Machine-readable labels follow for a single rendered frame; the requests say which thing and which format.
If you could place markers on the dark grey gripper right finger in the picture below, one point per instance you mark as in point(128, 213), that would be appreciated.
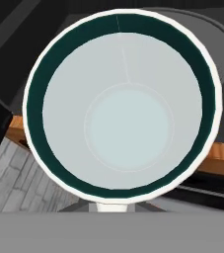
point(144, 207)

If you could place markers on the black appliance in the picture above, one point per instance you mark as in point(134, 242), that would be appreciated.
point(212, 191)

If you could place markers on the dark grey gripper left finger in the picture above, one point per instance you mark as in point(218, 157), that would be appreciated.
point(80, 207)

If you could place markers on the grey microwave turntable plate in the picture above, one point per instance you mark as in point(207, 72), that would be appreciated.
point(220, 42)

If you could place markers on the black microwave door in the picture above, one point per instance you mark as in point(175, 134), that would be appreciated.
point(24, 26)

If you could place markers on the white mug with green rim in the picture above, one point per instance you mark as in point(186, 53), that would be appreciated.
point(126, 131)

